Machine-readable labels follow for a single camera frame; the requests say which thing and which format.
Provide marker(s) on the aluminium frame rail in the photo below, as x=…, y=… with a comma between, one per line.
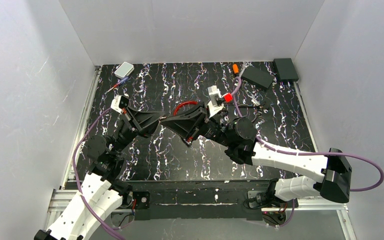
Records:
x=62, y=196

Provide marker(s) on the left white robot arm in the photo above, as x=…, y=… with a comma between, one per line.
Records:
x=101, y=191

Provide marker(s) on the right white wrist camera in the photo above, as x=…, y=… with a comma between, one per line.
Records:
x=216, y=101

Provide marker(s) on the black box in corner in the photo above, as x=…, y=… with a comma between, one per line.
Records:
x=285, y=69

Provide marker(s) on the black flat box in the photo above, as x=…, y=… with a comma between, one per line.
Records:
x=257, y=77

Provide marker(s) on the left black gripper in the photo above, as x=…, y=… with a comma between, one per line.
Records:
x=130, y=120

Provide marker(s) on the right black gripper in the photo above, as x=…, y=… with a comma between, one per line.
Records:
x=198, y=122

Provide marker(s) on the red cable lock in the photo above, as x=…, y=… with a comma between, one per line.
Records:
x=183, y=104

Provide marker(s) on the red blue pen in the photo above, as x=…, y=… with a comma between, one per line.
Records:
x=121, y=81

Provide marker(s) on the white rectangular box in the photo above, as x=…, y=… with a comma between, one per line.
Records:
x=124, y=70

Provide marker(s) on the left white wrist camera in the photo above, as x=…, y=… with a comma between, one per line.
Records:
x=119, y=104

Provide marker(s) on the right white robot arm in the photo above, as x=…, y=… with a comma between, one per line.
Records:
x=326, y=175

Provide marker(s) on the small metal pliers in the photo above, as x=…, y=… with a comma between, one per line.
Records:
x=254, y=100

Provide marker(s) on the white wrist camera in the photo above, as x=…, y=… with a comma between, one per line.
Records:
x=119, y=104
x=216, y=101

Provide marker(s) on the orange-handled screwdriver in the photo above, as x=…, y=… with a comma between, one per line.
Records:
x=236, y=70

